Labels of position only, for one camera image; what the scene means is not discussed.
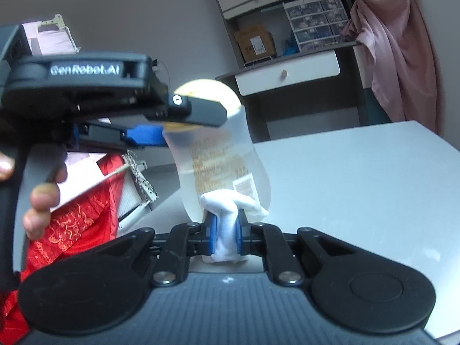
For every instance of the clear bottle with yellow cap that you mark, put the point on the clear bottle with yellow cap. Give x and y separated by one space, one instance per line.
215 165

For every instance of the red embroidered cloth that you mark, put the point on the red embroidered cloth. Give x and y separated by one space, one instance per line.
72 222

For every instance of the blue plastic item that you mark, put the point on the blue plastic item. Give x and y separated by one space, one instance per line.
289 48

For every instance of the person's left hand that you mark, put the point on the person's left hand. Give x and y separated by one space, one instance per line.
43 197

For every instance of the pink curtain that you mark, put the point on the pink curtain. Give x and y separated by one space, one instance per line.
395 50

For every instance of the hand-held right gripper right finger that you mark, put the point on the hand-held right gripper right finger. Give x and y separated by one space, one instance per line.
241 235

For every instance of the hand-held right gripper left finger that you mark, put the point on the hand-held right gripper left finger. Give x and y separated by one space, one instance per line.
211 233

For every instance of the white cloth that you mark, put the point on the white cloth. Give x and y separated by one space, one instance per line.
226 222

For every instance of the teal storage box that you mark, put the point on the teal storage box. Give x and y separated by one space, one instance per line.
375 107

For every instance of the grey desk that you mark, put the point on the grey desk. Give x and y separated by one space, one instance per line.
352 86

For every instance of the cardboard box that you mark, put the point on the cardboard box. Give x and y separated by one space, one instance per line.
255 43

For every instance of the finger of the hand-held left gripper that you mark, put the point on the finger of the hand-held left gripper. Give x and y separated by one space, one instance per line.
201 113
149 136

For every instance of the white perforated strip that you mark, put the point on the white perforated strip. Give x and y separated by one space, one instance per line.
142 179

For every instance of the white flat device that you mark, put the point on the white flat device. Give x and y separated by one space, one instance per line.
258 61

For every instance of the white desk drawer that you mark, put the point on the white desk drawer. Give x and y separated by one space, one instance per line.
309 70

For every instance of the clear plastic drawer organizer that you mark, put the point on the clear plastic drawer organizer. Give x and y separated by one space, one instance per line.
316 21

